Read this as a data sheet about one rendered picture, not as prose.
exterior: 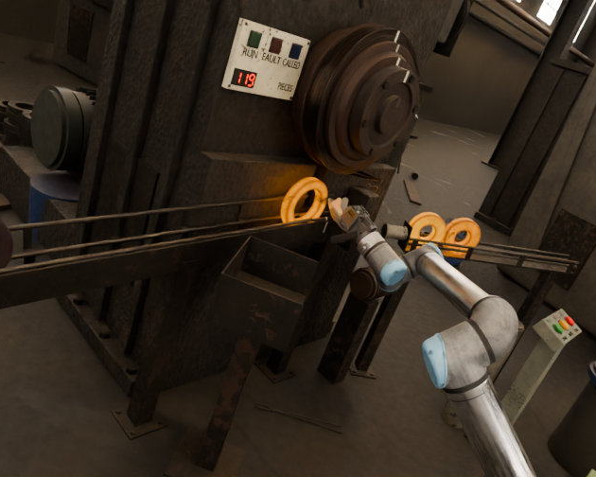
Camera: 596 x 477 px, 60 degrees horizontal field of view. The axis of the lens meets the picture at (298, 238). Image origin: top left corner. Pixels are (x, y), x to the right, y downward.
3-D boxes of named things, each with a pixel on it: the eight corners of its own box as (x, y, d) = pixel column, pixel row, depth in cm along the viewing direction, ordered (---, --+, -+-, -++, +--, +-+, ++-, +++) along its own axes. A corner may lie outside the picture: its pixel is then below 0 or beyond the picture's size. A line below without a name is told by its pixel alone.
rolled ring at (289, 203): (314, 170, 164) (307, 166, 166) (278, 215, 163) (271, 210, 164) (335, 198, 179) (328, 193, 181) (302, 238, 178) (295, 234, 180)
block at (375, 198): (327, 239, 204) (349, 184, 195) (340, 238, 209) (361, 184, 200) (346, 253, 198) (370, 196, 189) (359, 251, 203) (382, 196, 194)
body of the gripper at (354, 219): (360, 203, 179) (381, 228, 174) (346, 220, 184) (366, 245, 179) (347, 203, 173) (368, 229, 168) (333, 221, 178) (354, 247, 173)
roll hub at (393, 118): (336, 150, 156) (370, 57, 145) (386, 154, 176) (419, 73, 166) (349, 157, 153) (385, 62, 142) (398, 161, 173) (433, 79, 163)
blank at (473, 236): (447, 215, 206) (451, 218, 203) (482, 220, 210) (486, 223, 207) (435, 249, 212) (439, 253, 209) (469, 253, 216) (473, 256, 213)
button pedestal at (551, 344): (461, 438, 210) (534, 314, 187) (484, 418, 228) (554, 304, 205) (495, 467, 201) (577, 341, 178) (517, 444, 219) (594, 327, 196)
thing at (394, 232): (379, 234, 206) (383, 220, 204) (400, 237, 208) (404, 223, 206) (384, 240, 201) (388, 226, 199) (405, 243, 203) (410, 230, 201)
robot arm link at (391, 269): (386, 291, 171) (385, 282, 162) (364, 262, 176) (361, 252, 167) (409, 274, 172) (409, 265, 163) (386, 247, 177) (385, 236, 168)
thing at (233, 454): (153, 489, 145) (220, 273, 118) (188, 426, 169) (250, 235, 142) (220, 517, 144) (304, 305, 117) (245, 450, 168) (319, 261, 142)
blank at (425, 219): (412, 209, 202) (415, 212, 199) (447, 214, 206) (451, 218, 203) (400, 244, 208) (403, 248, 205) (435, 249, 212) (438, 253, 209)
